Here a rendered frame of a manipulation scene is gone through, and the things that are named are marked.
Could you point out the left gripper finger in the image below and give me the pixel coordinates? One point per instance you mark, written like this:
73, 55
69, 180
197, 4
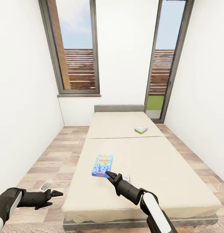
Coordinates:
47, 204
55, 193

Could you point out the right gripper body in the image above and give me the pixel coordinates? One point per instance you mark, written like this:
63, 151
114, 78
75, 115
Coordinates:
122, 187

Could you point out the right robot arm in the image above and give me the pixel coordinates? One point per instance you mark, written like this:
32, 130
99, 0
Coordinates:
157, 220

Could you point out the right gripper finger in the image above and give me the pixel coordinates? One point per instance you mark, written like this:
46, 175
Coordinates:
111, 180
111, 174

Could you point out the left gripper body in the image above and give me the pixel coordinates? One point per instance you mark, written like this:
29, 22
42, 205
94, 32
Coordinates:
39, 199

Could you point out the board game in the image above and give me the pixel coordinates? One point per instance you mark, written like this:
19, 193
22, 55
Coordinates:
141, 129
103, 163

